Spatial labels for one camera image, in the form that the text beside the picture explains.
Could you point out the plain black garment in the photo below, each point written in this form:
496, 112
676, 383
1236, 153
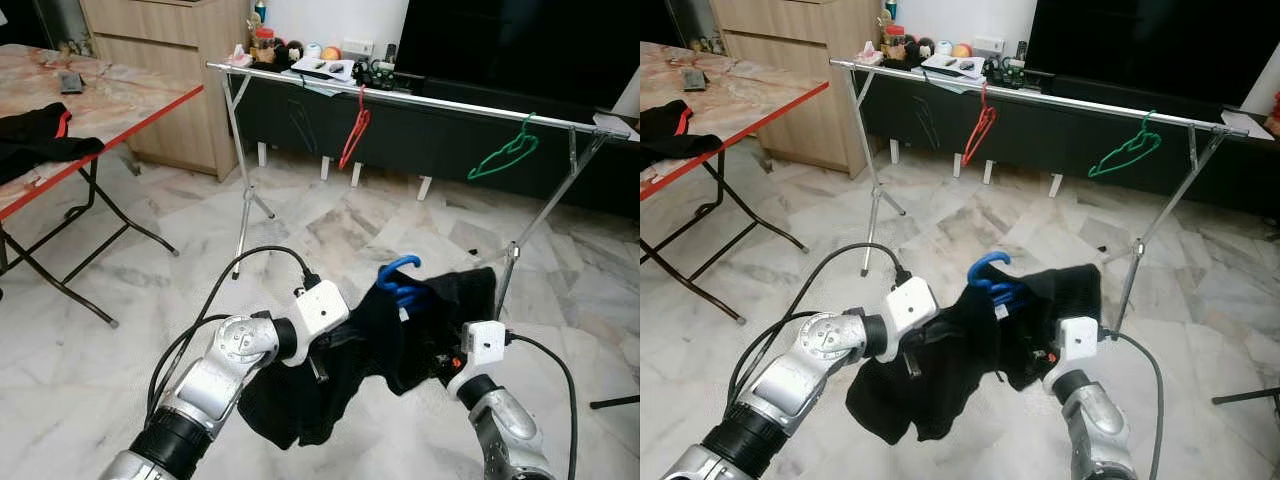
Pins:
350, 370
950, 370

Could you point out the blue plastic hanger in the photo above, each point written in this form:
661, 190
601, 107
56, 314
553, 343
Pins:
395, 268
985, 263

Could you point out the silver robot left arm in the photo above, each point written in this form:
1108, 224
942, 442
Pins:
815, 370
215, 375

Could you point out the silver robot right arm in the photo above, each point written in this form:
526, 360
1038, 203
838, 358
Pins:
510, 430
1095, 430

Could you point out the green plastic hanger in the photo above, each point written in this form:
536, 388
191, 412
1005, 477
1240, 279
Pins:
1092, 174
472, 176

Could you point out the red plastic hanger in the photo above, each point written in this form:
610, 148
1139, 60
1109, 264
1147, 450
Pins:
990, 115
366, 118

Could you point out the black metal stand leg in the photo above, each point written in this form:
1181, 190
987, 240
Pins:
1245, 396
615, 402

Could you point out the black low tv console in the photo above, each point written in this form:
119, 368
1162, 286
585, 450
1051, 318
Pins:
430, 140
1050, 140

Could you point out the silver metal clothes rack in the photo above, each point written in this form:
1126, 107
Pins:
1050, 98
450, 103

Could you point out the single white paper sheet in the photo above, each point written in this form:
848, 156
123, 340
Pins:
612, 124
1245, 122

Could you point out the stack of white papers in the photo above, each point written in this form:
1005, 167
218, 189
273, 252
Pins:
950, 66
322, 70

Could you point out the black garment with red trim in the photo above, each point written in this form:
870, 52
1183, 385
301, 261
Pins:
665, 135
30, 140

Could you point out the large black television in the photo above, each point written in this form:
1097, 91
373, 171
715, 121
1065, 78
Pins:
1150, 50
520, 50

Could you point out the orange ball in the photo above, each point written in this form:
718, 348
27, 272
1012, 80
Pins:
331, 53
961, 50

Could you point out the red gold statue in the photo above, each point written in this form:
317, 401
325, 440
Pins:
1274, 112

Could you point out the jar with red lid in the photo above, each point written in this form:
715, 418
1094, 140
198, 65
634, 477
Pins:
263, 45
893, 42

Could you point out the pink tissue box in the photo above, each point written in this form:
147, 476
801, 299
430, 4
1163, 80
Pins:
238, 57
868, 54

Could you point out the light wooden cabinet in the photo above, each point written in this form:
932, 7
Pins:
800, 90
170, 90

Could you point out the small dark flat device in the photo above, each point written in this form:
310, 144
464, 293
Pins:
695, 80
71, 82

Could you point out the blue gold trophy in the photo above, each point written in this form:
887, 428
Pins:
260, 12
890, 10

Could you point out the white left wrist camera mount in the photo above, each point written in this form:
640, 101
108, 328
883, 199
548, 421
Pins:
322, 308
912, 303

